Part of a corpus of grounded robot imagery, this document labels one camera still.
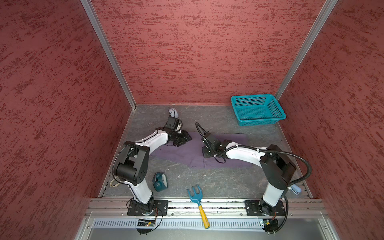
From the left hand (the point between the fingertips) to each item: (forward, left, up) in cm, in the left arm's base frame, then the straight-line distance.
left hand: (189, 142), depth 92 cm
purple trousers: (-6, -1, -3) cm, 6 cm away
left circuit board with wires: (-41, +21, -9) cm, 47 cm away
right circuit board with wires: (-41, -41, -8) cm, 59 cm away
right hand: (-7, -10, -4) cm, 12 cm away
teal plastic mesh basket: (+35, -53, -6) cm, 64 cm away
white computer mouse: (+22, +12, +3) cm, 26 cm away
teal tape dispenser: (-24, +14, +1) cm, 28 cm away
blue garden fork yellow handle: (-30, -5, -4) cm, 31 cm away
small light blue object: (-26, -58, -4) cm, 64 cm away
